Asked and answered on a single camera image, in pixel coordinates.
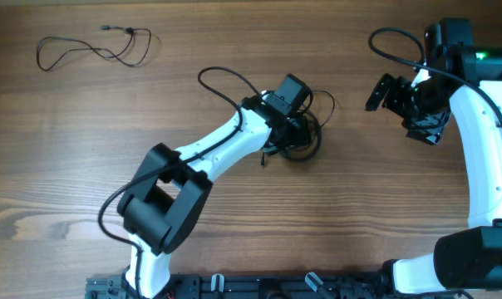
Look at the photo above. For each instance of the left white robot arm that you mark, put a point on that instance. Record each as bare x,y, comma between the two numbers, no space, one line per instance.
170,188

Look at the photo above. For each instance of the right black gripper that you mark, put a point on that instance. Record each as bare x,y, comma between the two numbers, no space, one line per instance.
427,129

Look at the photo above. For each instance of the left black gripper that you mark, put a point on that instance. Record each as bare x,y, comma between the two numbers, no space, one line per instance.
300,138

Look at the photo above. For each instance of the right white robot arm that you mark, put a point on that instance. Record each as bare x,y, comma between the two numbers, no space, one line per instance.
455,80

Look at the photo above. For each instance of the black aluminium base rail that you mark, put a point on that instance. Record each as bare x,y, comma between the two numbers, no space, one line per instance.
218,286

